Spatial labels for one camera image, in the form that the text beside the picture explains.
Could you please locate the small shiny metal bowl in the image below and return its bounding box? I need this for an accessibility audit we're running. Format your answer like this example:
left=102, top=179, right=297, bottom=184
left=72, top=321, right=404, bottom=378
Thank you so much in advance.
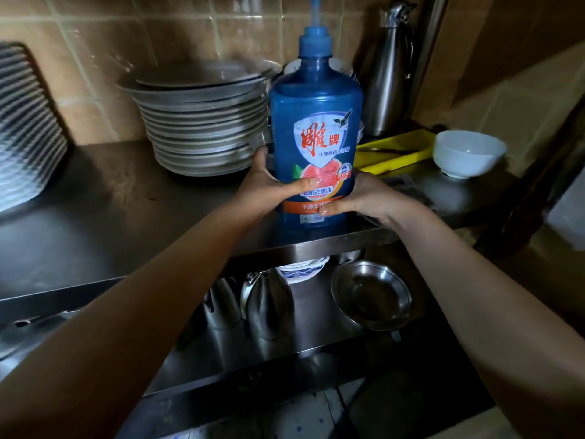
left=330, top=259, right=414, bottom=333

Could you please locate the small white bowl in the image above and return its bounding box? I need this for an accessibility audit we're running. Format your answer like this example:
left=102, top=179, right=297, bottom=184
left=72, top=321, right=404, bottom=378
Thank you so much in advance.
left=432, top=129, right=508, bottom=180

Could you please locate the stack of white square plates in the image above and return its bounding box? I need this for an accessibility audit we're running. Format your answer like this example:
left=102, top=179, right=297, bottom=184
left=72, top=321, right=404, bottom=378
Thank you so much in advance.
left=0, top=40, right=69, bottom=213

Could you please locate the stack of white round plates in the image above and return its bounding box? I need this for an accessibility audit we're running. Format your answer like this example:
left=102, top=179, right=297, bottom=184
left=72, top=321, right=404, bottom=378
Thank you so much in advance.
left=116, top=58, right=284, bottom=178

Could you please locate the person's left forearm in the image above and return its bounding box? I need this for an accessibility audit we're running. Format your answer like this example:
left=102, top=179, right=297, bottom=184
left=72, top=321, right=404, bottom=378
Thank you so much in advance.
left=0, top=198, right=257, bottom=439

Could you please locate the yellow cutting board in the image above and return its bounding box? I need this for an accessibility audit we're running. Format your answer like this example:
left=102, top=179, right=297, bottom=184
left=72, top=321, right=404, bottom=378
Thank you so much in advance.
left=354, top=128, right=436, bottom=176

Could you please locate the blue dish soap bottle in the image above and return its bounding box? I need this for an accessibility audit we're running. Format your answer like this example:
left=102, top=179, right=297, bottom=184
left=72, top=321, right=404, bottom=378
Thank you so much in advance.
left=268, top=0, right=365, bottom=234

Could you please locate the stainless steel shelf rack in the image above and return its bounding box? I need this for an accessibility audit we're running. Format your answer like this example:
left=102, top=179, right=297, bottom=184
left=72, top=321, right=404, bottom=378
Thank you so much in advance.
left=0, top=0, right=522, bottom=439

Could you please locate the tall steel thermos jug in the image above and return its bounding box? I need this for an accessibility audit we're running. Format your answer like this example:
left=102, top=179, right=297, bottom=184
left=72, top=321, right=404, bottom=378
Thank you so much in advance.
left=360, top=0, right=418, bottom=138

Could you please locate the person's left hand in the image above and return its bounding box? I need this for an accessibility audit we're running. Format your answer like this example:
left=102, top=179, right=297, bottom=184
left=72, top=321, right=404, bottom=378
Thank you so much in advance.
left=230, top=146, right=322, bottom=221

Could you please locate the person's right hand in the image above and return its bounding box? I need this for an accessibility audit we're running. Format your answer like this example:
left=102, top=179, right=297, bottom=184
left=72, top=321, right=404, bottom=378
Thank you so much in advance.
left=318, top=171, right=431, bottom=232

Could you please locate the hanging plastic bag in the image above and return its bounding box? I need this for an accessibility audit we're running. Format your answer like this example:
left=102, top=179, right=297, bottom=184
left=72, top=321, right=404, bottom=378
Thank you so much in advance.
left=545, top=168, right=585, bottom=252

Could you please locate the person's right forearm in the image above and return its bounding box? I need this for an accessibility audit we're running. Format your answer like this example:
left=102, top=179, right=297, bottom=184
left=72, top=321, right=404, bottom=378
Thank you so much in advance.
left=391, top=210, right=585, bottom=439

